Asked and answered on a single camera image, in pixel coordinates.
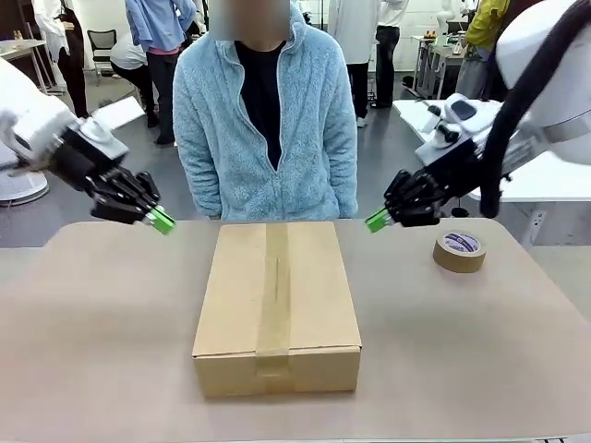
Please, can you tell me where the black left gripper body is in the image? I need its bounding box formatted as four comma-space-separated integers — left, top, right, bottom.
49, 130, 115, 210

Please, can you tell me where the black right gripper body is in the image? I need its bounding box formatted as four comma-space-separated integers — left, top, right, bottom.
414, 161, 468, 228

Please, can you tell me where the brown cardboard box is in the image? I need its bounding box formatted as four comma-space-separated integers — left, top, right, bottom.
190, 221, 364, 401

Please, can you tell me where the person's right forearm blue sleeve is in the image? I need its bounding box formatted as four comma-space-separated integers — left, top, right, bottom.
175, 142, 223, 221

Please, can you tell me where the person's left forearm blue sleeve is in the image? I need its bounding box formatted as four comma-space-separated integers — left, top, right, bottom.
322, 147, 360, 219

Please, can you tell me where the brown packing tape roll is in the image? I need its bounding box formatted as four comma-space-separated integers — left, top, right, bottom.
431, 230, 488, 274

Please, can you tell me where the white perforated air purifier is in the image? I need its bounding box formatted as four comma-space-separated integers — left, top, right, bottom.
0, 156, 50, 207

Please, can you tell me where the person in blue fleece jacket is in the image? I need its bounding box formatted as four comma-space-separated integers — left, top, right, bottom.
172, 0, 360, 222

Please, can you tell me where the bystander in black apron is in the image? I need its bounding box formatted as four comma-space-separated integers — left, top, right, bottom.
30, 0, 91, 119

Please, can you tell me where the white table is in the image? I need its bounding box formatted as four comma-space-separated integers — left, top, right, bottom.
391, 99, 591, 205

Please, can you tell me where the black mesh office chair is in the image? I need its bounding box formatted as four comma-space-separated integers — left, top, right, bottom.
86, 29, 122, 75

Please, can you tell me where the bystander in white shirt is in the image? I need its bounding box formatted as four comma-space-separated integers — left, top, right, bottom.
109, 30, 154, 128

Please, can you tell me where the bystander in blue shirt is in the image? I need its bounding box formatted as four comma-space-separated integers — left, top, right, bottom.
124, 0, 198, 145

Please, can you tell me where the grey background table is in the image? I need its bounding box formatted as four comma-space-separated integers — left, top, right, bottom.
0, 38, 66, 97

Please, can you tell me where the background desk with equipment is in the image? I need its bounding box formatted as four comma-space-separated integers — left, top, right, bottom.
409, 32, 463, 101

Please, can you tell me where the bystander in black trousers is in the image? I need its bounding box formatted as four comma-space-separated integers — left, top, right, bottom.
375, 0, 410, 110

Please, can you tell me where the bystander in white lab coat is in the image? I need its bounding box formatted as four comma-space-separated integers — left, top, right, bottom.
328, 0, 376, 129

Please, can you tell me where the brown tape strip on box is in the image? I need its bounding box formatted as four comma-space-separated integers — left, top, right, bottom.
255, 221, 296, 394

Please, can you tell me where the bystander in yellow jacket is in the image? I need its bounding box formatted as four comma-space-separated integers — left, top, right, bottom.
455, 0, 511, 101

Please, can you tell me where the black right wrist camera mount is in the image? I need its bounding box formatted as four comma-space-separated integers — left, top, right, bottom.
425, 137, 487, 186

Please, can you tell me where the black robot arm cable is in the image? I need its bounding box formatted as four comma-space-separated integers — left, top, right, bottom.
478, 0, 591, 219

